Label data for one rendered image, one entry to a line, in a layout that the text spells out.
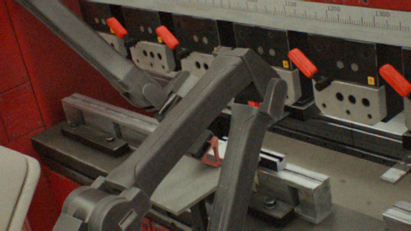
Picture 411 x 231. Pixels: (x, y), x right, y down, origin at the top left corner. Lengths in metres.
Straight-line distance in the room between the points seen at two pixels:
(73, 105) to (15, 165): 1.15
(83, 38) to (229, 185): 0.45
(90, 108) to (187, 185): 0.68
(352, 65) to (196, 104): 0.31
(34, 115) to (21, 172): 1.22
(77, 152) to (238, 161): 0.98
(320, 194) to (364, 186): 1.76
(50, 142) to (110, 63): 0.84
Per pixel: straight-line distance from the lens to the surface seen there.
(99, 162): 1.99
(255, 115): 1.19
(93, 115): 2.12
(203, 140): 1.49
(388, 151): 1.68
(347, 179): 3.34
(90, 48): 1.41
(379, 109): 1.25
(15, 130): 2.27
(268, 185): 1.59
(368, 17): 1.19
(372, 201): 3.17
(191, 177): 1.55
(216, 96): 1.11
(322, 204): 1.54
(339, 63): 1.27
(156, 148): 1.05
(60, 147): 2.16
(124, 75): 1.41
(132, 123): 1.95
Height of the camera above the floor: 1.77
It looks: 25 degrees down
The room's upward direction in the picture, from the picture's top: 12 degrees counter-clockwise
